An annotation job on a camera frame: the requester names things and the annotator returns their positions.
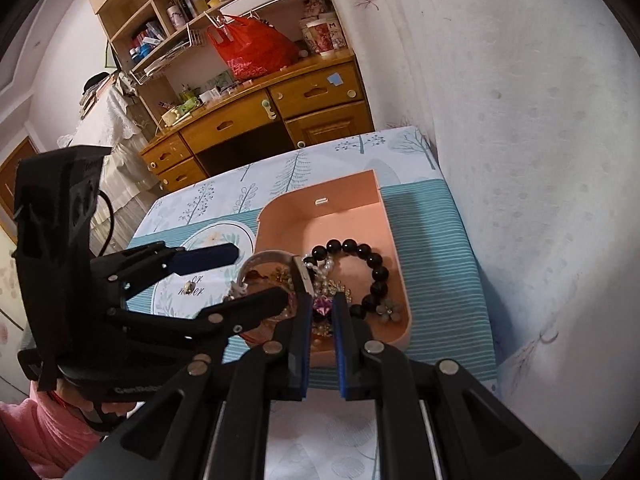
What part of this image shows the wooden desk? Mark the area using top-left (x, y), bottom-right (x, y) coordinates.
top-left (140, 52), bottom-right (376, 194)

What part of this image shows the black cable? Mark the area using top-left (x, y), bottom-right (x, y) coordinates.
top-left (96, 189), bottom-right (119, 257)

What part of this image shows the tree print tablecloth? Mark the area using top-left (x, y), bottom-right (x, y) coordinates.
top-left (125, 125), bottom-right (501, 480)

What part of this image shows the white pearl bracelet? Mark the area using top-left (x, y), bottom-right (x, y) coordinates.
top-left (303, 256), bottom-right (337, 286)

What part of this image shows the red plastic bag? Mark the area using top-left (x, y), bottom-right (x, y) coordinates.
top-left (207, 15), bottom-right (301, 81)

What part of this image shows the white wire basket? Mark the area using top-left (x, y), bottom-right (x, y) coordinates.
top-left (131, 25), bottom-right (211, 86)

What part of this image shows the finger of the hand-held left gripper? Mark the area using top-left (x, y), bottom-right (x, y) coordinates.
top-left (91, 241), bottom-right (241, 293)
top-left (105, 287), bottom-right (292, 361)

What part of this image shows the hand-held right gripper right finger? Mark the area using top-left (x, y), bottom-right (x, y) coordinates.
top-left (332, 291), bottom-right (582, 480)

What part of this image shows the red and white paper cup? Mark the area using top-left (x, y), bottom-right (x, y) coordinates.
top-left (312, 16), bottom-right (347, 57)

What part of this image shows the wooden door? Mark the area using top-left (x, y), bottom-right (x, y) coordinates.
top-left (0, 137), bottom-right (41, 222)

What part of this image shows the wooden bookshelf hutch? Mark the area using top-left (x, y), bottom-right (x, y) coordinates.
top-left (80, 0), bottom-right (351, 127)

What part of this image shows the white floral curtain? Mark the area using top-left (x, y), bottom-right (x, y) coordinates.
top-left (320, 0), bottom-right (640, 463)

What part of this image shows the clear bangle bracelet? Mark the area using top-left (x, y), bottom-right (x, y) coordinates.
top-left (237, 250), bottom-right (317, 322)

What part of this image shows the stack of books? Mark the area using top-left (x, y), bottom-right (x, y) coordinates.
top-left (79, 72), bottom-right (121, 121)

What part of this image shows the pink plastic box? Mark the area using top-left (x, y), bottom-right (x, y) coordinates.
top-left (256, 169), bottom-right (415, 356)

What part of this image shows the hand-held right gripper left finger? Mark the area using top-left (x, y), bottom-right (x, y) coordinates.
top-left (62, 290), bottom-right (313, 480)

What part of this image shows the grey flower brooch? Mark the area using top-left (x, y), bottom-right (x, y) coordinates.
top-left (376, 297), bottom-right (405, 322)

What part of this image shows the black bead bracelet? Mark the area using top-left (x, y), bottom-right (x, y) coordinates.
top-left (311, 239), bottom-right (389, 319)

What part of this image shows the purple gem bracelet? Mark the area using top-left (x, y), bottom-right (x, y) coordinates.
top-left (311, 294), bottom-right (337, 322)

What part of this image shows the white lace furniture cover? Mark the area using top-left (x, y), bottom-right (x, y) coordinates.
top-left (57, 80), bottom-right (167, 222)

